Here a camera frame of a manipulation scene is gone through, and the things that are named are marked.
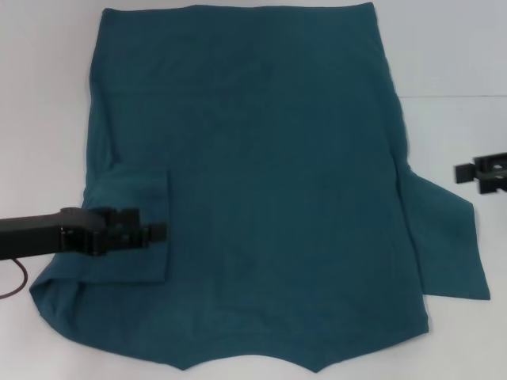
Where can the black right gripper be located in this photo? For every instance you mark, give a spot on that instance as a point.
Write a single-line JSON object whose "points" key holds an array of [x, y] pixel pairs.
{"points": [[495, 178]]}

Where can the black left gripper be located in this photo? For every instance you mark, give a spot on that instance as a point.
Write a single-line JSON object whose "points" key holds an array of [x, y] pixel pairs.
{"points": [[43, 233]]}

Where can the teal blue t-shirt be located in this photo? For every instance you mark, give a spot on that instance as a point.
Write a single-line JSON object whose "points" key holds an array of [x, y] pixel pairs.
{"points": [[277, 158]]}

